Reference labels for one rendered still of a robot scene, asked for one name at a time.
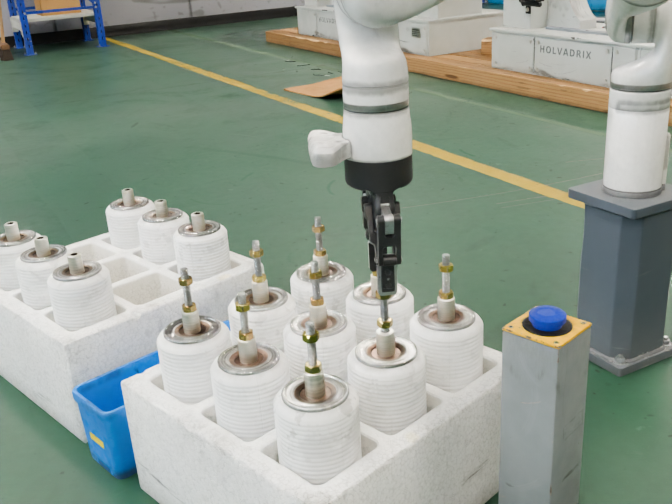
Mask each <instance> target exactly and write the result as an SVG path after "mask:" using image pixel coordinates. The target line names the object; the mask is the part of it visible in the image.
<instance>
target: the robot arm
mask: <svg viewBox="0 0 672 504"><path fill-rule="evenodd" d="M443 1H445V0H333V2H334V13H335V20H336V27H337V33H338V40H339V45H340V50H341V56H342V89H343V107H344V115H343V128H342V131H343V133H333V132H329V131H325V130H313V131H311V132H310V133H309V136H308V151H309V156H310V160H311V163H312V165H313V166H314V167H317V168H327V167H333V166H336V165H338V164H339V163H341V162H342V161H344V170H345V181H346V183H347V185H348V186H350V187H351V188H354V189H356V190H360V191H362V196H361V197H360V203H361V209H362V221H363V227H364V229H365V230H366V233H365V237H366V238H367V240H369V241H368V257H369V268H370V270H371V271H373V272H374V271H377V291H378V294H379V295H381V296H386V295H395V294H396V293H397V291H398V290H397V265H399V264H401V262H402V256H401V221H402V217H401V215H400V203H399V201H396V196H395V193H393V192H394V191H395V190H396V189H398V188H400V187H401V188H402V187H405V186H407V185H408V184H409V183H410V182H411V181H412V179H413V157H412V124H411V118H410V111H409V81H408V80H409V79H408V66H407V61H406V58H405V56H404V54H403V52H402V50H401V47H400V43H399V27H398V23H400V22H403V21H405V20H407V19H410V18H412V17H414V16H416V15H418V14H420V13H422V12H424V11H426V10H428V9H430V8H432V7H434V6H436V5H438V4H440V3H442V2H443ZM605 28H606V31H607V34H608V36H609V37H610V39H611V40H613V41H614V42H618V43H623V44H630V42H631V44H637V43H654V44H655V45H654V48H653V49H652V50H651V51H650V52H649V53H648V54H646V55H645V56H643V57H642V58H640V59H638V60H636V61H633V62H630V63H627V64H624V65H621V66H618V67H616V68H615V69H614V70H613V71H612V73H611V77H610V91H609V104H608V119H607V132H606V145H605V158H604V171H603V185H602V190H603V191H604V192H605V193H606V194H609V195H611V196H615V197H620V198H627V199H644V198H651V197H655V196H657V195H659V194H660V193H661V191H662V190H665V185H666V176H667V166H668V157H669V147H670V138H671V135H670V133H668V132H667V130H668V120H669V110H670V100H671V90H672V0H607V1H606V9H605ZM387 247H392V253H390V254H387Z"/></svg>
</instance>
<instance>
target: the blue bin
mask: <svg viewBox="0 0 672 504"><path fill-rule="evenodd" d="M157 364H160V360H159V355H158V350H157V351H154V352H152V353H150V354H147V355H145V356H143V357H141V358H138V359H136V360H134V361H131V362H129V363H127V364H125V365H122V366H120V367H118V368H115V369H113V370H111V371H109V372H106V373H104V374H102V375H99V376H97V377H95V378H93V379H90V380H88V381H86V382H83V383H81V384H79V385H77V386H75V387H74V388H73V390H72V395H73V399H74V400H75V402H77V404H78V407H79V411H80V415H81V418H82V422H83V426H84V429H85V433H86V437H87V440H88V444H89V448H90V452H91V455H92V457H93V459H94V460H96V461H97V462H98V463H99V464H100V465H101V466H102V467H104V468H105V469H106V470H107V471H108V472H109V473H111V474H112V475H113V476H114V477H115V478H117V479H125V478H128V477H130V476H131V475H133V474H135V473H137V467H136V462H135V457H134V451H133V446H132V441H131V435H130V430H129V425H128V419H127V414H126V408H125V403H124V398H123V392H122V387H121V382H122V381H123V380H125V379H127V378H129V377H132V376H134V375H136V374H142V373H143V372H144V371H145V370H147V369H149V368H151V367H153V366H155V365H157Z"/></svg>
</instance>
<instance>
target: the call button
mask: <svg viewBox="0 0 672 504"><path fill-rule="evenodd" d="M566 320H567V314H566V312H565V311H563V310H562V309H560V308H558V307H555V306H549V305H543V306H537V307H534V308H533V309H531V310H530V311H529V321H530V322H531V323H532V325H533V327H534V328H536V329H538V330H541V331H548V332H550V331H557V330H559V329H561V328H562V325H564V324H565V323H566Z"/></svg>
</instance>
